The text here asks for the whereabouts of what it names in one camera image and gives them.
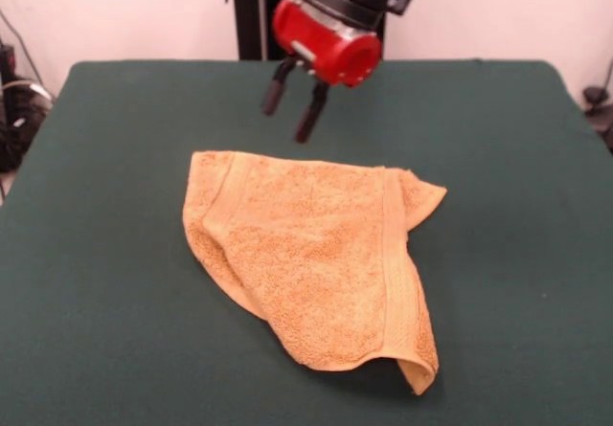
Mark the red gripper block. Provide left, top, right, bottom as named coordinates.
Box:
left=261, top=0, right=383, bottom=145

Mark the orange terry towel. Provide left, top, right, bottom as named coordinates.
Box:
left=181, top=149, right=449, bottom=397

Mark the dark green tablecloth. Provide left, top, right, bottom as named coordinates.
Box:
left=0, top=59, right=613, bottom=426

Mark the black stand base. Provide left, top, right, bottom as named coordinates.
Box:
left=581, top=56, right=613, bottom=154

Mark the black cable heap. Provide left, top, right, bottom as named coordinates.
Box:
left=0, top=9, right=55, bottom=202

